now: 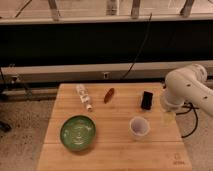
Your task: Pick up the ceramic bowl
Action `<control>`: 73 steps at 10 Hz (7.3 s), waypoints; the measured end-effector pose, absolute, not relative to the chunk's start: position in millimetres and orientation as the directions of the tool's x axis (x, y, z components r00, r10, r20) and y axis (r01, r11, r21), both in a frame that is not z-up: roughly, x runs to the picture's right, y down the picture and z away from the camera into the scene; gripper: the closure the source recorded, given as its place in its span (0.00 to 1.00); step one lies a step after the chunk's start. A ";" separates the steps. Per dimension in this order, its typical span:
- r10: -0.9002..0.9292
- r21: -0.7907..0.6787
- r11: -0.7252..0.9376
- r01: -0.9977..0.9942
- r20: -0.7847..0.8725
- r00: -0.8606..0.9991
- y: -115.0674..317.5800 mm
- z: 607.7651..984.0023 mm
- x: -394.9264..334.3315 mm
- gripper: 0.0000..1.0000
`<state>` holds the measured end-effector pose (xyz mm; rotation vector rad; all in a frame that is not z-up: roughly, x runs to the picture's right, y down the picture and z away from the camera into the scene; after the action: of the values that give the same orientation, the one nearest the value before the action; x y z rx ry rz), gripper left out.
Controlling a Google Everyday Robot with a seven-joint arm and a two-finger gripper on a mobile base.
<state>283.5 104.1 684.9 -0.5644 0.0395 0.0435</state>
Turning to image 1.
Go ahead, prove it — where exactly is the black hanging cable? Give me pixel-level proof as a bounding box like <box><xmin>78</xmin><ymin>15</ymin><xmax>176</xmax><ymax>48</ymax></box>
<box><xmin>120</xmin><ymin>12</ymin><xmax>153</xmax><ymax>81</ymax></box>

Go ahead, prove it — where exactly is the translucent plastic cup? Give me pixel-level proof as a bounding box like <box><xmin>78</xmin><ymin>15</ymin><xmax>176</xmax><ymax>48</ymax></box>
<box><xmin>129</xmin><ymin>116</ymin><xmax>150</xmax><ymax>140</ymax></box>

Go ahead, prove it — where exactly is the brown sausage-shaped object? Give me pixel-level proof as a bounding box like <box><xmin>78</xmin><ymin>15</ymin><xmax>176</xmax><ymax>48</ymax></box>
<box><xmin>104</xmin><ymin>88</ymin><xmax>115</xmax><ymax>104</ymax></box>

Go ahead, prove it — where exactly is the green ceramic bowl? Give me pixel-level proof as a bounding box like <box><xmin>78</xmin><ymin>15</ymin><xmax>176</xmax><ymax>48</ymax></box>
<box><xmin>60</xmin><ymin>115</ymin><xmax>96</xmax><ymax>151</ymax></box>

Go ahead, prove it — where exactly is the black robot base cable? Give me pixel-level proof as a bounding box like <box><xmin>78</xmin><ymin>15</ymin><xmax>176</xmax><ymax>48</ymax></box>
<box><xmin>175</xmin><ymin>101</ymin><xmax>200</xmax><ymax>139</ymax></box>

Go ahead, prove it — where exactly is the clear plastic bottle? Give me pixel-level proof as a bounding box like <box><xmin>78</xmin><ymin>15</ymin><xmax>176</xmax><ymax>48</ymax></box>
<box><xmin>76</xmin><ymin>84</ymin><xmax>93</xmax><ymax>112</ymax></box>

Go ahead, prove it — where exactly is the black rectangular box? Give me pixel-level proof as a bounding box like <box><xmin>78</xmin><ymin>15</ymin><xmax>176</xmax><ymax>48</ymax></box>
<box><xmin>141</xmin><ymin>91</ymin><xmax>153</xmax><ymax>110</ymax></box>

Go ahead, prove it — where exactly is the wooden table board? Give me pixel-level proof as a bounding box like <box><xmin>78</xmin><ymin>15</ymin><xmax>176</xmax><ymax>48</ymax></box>
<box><xmin>37</xmin><ymin>83</ymin><xmax>192</xmax><ymax>171</ymax></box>

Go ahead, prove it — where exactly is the grey metal rail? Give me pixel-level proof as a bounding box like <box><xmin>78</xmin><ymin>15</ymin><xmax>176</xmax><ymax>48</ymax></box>
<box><xmin>0</xmin><ymin>60</ymin><xmax>213</xmax><ymax>84</ymax></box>

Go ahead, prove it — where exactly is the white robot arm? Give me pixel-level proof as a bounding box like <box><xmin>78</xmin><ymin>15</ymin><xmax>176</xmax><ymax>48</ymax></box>
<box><xmin>160</xmin><ymin>64</ymin><xmax>213</xmax><ymax>117</ymax></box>

